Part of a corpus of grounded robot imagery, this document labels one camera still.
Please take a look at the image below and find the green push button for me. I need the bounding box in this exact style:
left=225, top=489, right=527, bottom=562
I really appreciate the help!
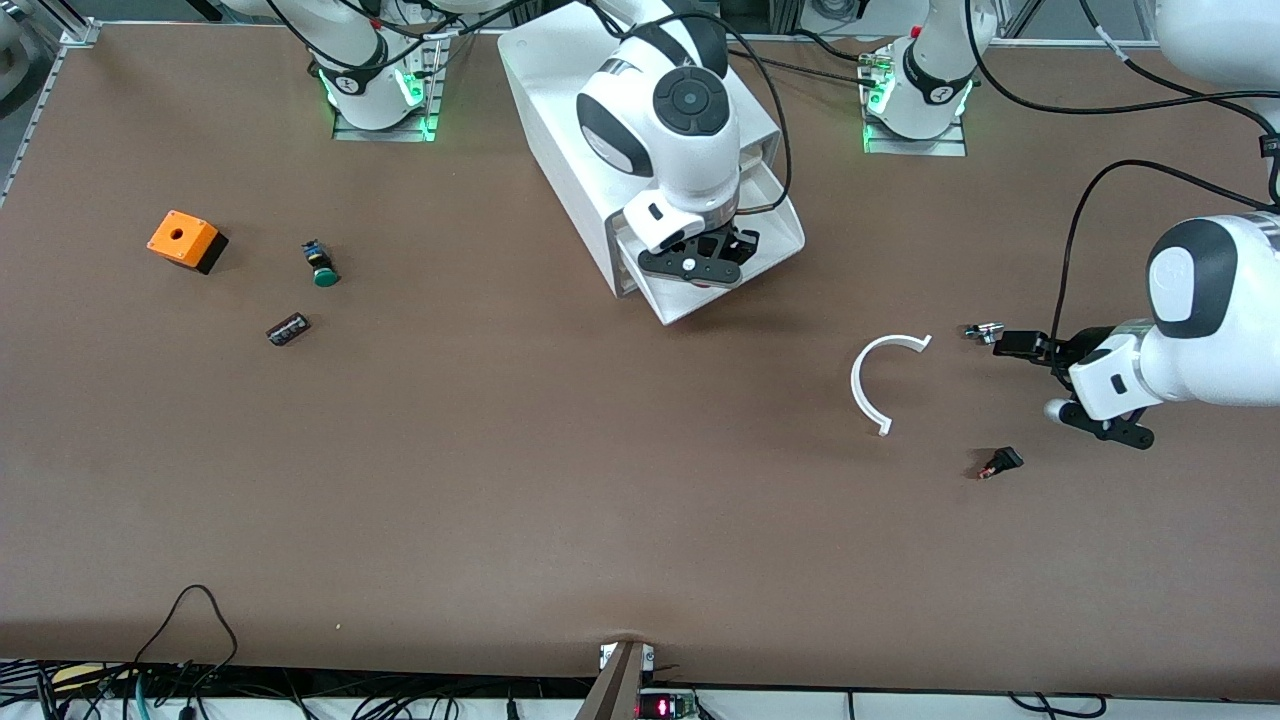
left=302, top=240, right=341, bottom=289

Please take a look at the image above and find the device with red display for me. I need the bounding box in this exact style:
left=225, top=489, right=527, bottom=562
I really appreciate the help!
left=636, top=690, right=701, bottom=720

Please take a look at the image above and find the orange box with hole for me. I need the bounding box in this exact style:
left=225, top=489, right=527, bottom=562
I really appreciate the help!
left=147, top=210, right=229, bottom=276

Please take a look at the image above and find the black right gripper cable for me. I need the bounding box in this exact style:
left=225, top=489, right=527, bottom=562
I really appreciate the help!
left=690, top=10, right=793, bottom=216

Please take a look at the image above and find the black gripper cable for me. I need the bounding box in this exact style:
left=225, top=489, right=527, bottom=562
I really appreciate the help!
left=1050, top=158, right=1280, bottom=346
left=690, top=10, right=793, bottom=216

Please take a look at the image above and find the black cable behind cabinet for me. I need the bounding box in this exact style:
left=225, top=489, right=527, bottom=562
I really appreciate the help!
left=715, top=28, right=886, bottom=89

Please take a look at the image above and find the white half ring clamp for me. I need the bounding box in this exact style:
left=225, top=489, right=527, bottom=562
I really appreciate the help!
left=850, top=334, right=933, bottom=438

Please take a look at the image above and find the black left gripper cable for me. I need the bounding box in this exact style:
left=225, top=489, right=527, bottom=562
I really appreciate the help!
left=1050, top=158, right=1280, bottom=346

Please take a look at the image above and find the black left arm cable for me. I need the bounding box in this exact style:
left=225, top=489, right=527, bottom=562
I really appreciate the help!
left=965, top=20, right=1280, bottom=206

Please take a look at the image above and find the brown angled mounting post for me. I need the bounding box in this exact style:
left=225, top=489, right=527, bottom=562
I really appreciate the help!
left=575, top=640, right=656, bottom=720

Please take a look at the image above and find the black looped cable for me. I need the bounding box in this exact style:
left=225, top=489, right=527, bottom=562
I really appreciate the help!
left=133, top=585, right=239, bottom=691

